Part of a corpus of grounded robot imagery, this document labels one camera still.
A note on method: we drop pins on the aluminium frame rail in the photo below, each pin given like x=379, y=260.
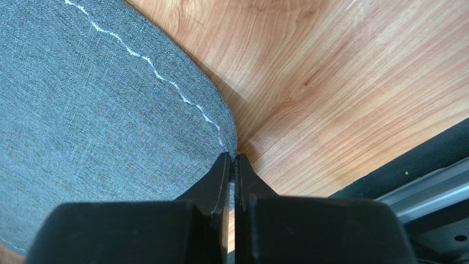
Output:
x=435, y=191

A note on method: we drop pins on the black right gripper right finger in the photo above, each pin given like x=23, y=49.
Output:
x=271, y=228

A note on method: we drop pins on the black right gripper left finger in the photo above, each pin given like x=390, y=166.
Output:
x=190, y=229

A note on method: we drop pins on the black mounting rail plate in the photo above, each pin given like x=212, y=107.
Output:
x=441, y=236

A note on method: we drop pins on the grey cloth napkin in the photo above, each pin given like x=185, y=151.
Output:
x=98, y=104

